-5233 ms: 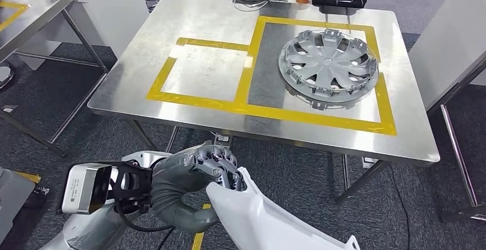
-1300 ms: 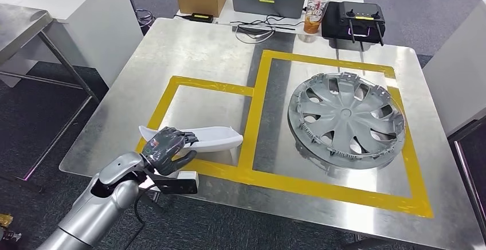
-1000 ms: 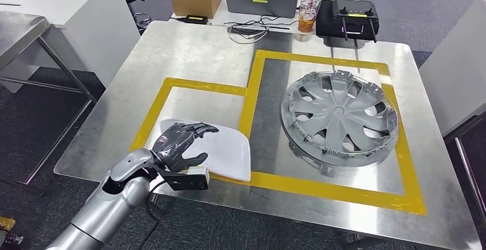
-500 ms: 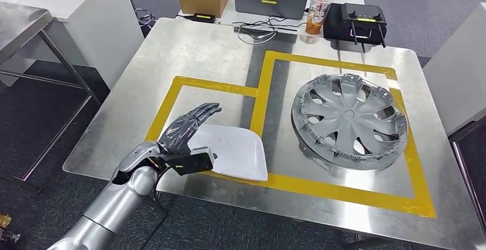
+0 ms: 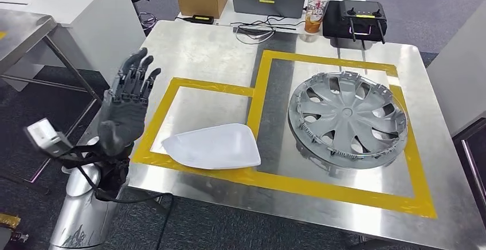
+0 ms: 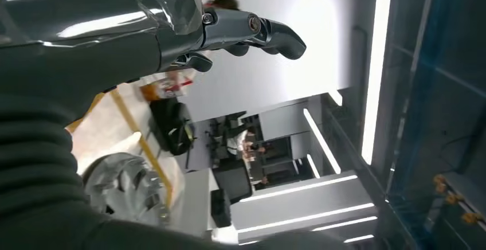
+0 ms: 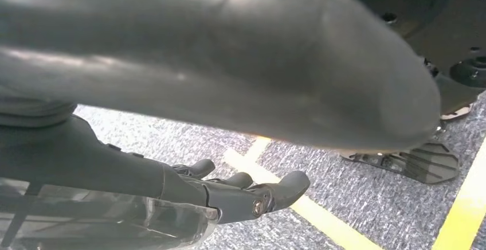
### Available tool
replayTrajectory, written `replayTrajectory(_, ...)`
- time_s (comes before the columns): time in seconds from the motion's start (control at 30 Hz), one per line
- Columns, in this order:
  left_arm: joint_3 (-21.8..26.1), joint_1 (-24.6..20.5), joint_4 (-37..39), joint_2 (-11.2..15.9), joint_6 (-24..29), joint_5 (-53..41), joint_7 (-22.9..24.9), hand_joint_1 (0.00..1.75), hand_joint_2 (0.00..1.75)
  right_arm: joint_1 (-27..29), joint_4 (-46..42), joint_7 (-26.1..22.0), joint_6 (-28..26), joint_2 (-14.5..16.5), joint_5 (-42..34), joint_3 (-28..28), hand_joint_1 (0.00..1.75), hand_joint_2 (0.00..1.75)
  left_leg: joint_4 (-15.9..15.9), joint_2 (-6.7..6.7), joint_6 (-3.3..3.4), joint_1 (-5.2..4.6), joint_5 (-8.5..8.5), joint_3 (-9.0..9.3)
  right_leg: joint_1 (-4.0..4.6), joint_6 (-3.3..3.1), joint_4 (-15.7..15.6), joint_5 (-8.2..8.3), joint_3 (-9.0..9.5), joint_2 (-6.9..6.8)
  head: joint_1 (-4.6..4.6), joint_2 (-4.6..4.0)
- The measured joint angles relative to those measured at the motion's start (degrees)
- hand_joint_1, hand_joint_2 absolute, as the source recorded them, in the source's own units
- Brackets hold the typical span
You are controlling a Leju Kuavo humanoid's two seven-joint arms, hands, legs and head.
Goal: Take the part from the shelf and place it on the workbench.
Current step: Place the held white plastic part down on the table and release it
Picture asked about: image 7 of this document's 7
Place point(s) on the black robot leg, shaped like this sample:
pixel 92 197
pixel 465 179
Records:
pixel 436 12

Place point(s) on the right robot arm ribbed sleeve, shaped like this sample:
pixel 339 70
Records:
pixel 30 113

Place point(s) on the black robot foot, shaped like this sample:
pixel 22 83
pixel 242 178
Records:
pixel 425 164

